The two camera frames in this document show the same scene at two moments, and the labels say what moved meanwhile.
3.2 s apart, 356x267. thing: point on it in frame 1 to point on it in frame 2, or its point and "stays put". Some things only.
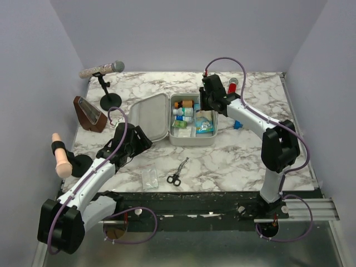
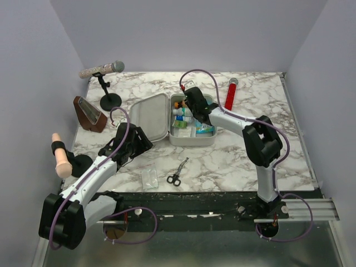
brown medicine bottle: x=184 y=103 stays put
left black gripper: x=143 y=143 stays put
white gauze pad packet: x=190 y=132 stays put
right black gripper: x=204 y=107 to x=186 y=101
